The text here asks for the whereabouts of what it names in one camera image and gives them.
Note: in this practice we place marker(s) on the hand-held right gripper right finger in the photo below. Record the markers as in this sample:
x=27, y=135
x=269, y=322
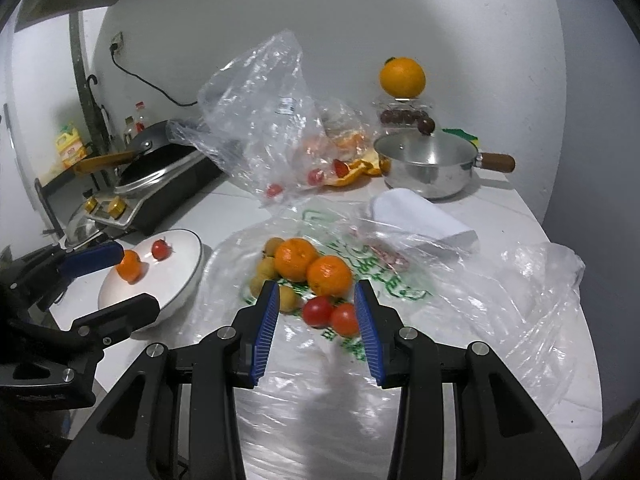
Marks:
x=367, y=330

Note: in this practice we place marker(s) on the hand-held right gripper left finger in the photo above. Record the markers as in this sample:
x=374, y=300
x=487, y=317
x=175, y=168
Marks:
x=265, y=330

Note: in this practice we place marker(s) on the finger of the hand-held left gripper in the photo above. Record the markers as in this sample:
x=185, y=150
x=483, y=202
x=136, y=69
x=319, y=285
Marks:
x=95, y=259
x=125, y=312

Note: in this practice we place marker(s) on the red cherry tomato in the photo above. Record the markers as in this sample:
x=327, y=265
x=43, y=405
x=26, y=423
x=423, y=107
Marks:
x=160, y=250
x=344, y=319
x=318, y=311

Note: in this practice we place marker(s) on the small orange mandarin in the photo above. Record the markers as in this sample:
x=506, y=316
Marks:
x=130, y=266
x=295, y=259
x=329, y=276

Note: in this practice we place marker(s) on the yellow-green lemon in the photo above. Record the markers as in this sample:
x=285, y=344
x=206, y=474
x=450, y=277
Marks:
x=289, y=299

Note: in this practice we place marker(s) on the white round plate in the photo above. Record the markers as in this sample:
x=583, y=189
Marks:
x=170, y=280

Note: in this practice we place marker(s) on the yellow loquat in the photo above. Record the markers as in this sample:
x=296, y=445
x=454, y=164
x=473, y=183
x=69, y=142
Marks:
x=256, y=289
x=272, y=248
x=266, y=269

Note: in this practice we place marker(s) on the green printed plastic bag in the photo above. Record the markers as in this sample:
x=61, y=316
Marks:
x=450, y=320

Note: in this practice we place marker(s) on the clear box of dark fruits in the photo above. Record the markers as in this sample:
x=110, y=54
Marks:
x=400, y=114

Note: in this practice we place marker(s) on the steel wok lid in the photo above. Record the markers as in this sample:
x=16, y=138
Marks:
x=82, y=225

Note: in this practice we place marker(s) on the silver induction cooker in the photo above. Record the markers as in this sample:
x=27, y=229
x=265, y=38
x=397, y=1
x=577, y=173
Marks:
x=165, y=190

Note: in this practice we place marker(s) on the yellow carton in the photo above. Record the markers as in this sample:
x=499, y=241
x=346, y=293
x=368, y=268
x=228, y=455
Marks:
x=71, y=147

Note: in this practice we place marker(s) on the white folded cloth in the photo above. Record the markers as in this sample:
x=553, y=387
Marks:
x=425, y=217

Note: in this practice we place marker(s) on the dark oil bottle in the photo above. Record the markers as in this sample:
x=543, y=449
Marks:
x=130, y=130

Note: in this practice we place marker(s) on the red tomato in clear bag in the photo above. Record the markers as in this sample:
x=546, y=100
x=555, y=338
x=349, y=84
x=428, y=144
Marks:
x=316, y=177
x=340, y=167
x=273, y=190

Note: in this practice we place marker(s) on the red capped clear bottle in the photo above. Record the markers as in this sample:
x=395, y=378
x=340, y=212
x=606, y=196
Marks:
x=142, y=117

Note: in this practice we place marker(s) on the orange peel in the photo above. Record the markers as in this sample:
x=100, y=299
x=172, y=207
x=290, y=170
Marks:
x=357, y=167

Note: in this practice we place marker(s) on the steel pot lid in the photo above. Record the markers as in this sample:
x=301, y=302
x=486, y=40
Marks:
x=425, y=147

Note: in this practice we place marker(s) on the green yellow sponge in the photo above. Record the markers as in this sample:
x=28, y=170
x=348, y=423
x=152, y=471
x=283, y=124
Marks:
x=462, y=134

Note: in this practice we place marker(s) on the crumpled clear plastic bag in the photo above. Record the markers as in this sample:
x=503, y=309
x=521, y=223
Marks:
x=260, y=110

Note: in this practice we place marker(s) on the large orange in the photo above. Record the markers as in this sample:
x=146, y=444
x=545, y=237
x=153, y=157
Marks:
x=402, y=78

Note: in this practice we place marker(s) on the grey wall pipe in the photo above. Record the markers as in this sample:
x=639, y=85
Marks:
x=85, y=85

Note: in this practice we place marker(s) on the white wall socket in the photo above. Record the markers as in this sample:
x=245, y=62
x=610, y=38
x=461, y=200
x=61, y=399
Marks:
x=117, y=41

